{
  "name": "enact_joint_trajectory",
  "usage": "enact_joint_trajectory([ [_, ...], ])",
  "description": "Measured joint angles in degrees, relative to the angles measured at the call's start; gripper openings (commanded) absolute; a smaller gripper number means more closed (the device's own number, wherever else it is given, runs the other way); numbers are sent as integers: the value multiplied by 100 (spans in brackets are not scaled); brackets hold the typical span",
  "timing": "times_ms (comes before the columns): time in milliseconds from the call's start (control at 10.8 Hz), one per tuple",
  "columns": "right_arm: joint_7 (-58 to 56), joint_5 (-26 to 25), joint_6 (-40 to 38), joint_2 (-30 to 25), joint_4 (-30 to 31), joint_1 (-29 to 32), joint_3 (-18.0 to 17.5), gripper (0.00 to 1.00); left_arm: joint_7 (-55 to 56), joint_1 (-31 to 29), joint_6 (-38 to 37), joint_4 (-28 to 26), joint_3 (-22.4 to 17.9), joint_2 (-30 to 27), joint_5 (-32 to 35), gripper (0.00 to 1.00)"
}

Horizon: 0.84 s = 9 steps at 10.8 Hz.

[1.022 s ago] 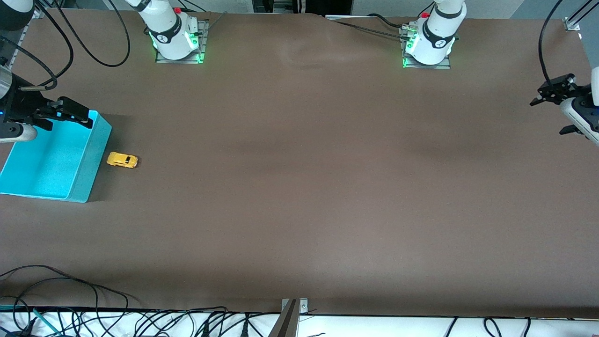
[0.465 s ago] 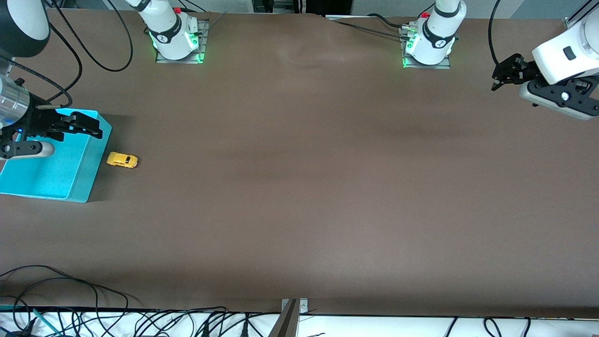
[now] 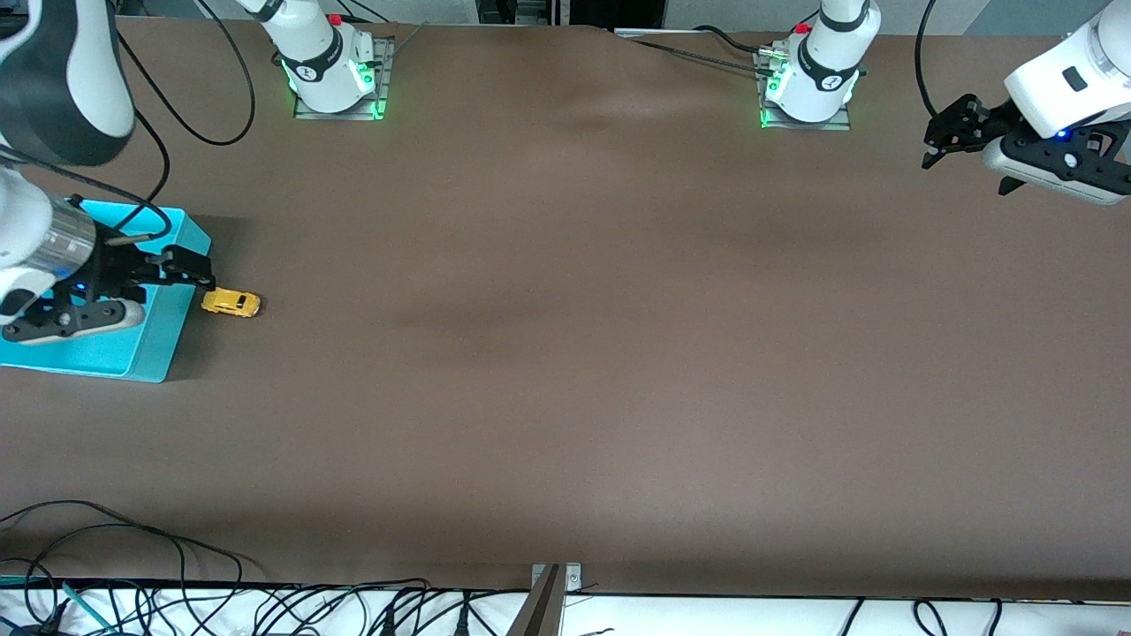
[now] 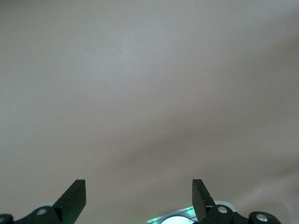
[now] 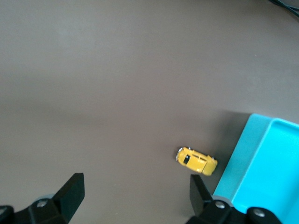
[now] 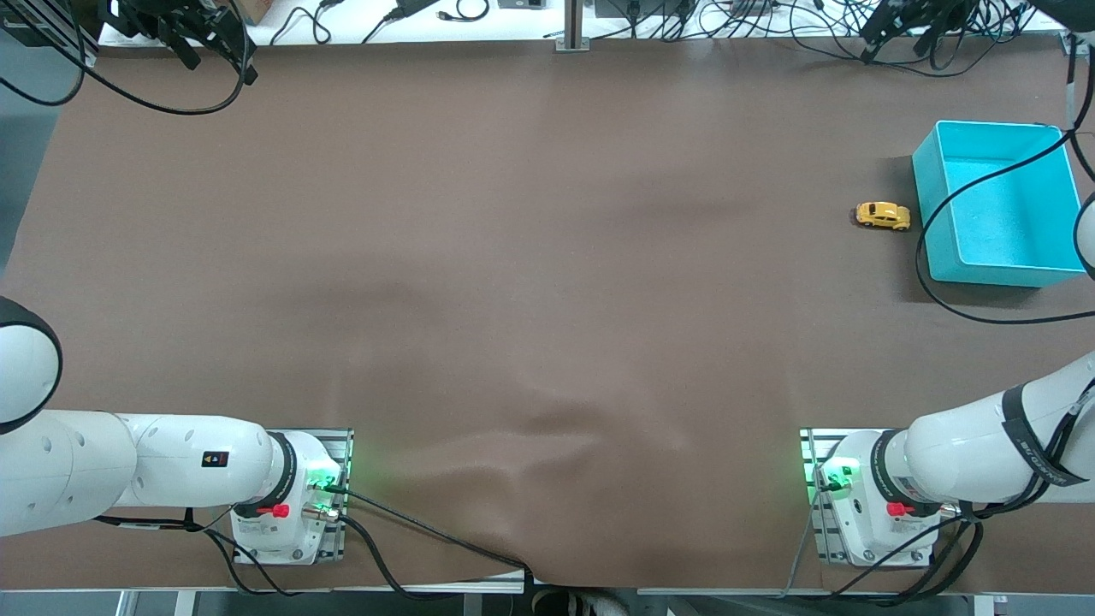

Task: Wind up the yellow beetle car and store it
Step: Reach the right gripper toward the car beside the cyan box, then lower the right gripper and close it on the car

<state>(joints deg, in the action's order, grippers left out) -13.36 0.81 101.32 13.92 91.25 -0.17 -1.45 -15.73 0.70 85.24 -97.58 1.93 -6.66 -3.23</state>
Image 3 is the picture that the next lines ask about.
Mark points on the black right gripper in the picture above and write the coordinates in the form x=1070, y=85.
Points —
x=113, y=263

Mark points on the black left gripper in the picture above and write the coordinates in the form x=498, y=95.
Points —
x=987, y=123

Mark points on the yellow beetle toy car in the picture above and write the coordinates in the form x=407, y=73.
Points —
x=231, y=303

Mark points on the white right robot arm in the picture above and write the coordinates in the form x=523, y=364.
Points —
x=53, y=79

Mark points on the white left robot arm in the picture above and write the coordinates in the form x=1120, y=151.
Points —
x=822, y=71

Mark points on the cyan plastic bin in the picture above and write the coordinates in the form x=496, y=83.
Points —
x=159, y=344

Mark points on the black equipment box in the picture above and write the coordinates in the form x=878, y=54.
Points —
x=618, y=11

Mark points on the brown table cover mat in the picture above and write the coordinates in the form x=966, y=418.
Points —
x=565, y=353

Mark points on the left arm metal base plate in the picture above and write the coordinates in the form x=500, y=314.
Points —
x=831, y=125

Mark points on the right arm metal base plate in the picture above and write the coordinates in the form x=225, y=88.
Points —
x=383, y=88

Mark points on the dark metal post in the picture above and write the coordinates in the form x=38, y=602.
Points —
x=541, y=609

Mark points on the silver metal bracket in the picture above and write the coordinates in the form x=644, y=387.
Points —
x=573, y=576

